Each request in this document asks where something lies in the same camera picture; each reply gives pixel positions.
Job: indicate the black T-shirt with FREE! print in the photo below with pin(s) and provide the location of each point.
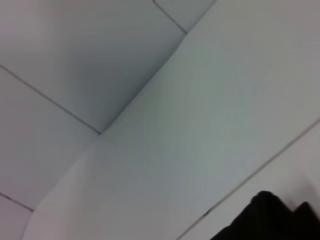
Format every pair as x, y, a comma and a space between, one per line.
275, 220

